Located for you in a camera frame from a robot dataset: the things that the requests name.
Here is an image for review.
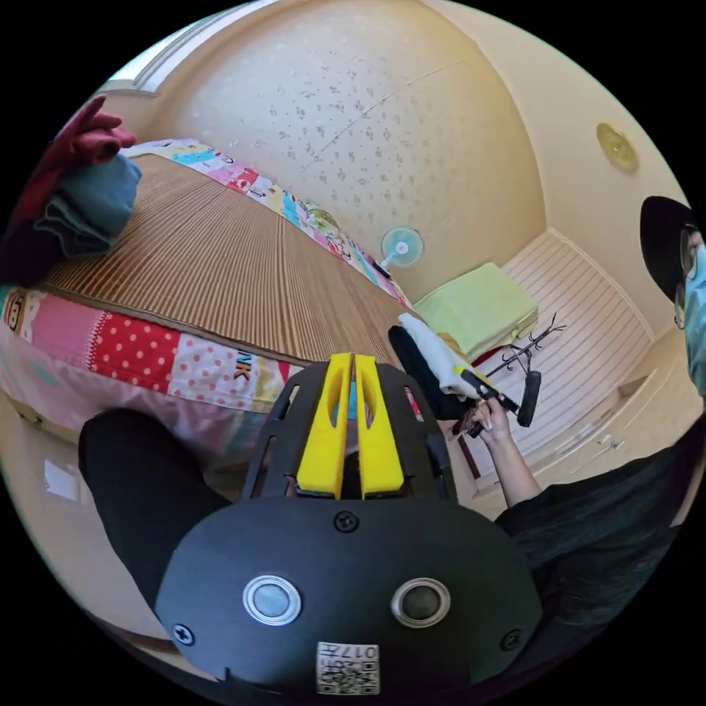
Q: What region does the round ceiling lamp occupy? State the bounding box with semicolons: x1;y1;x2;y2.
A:
595;122;640;173

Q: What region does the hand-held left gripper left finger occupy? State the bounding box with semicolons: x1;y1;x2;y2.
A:
296;353;354;499

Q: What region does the bed with woven mat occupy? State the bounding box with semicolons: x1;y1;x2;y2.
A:
0;138;438;460

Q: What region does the black coat rack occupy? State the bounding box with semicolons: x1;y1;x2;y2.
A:
473;310;569;388

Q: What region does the cream cupboard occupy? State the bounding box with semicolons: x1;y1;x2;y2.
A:
530;352;697;489

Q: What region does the person's right hand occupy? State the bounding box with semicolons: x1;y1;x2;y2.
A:
452;401;513;443

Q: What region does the light blue electric fan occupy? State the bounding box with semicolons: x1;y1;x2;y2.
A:
372;224;427;280

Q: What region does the black garment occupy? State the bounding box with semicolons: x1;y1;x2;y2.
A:
388;324;482;423

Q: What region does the pile of clothes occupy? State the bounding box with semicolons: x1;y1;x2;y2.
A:
0;94;143;289

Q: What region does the white thermal shirt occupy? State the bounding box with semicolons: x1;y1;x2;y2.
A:
398;312;479;399

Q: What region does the person's right forearm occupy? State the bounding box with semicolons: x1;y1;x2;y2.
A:
487;432;545;510

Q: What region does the light green folded blanket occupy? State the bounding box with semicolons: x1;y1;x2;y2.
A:
412;262;541;363

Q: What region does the person's body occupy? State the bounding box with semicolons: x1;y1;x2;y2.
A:
76;196;706;671

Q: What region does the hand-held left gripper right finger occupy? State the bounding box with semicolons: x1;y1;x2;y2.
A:
354;354;406;499

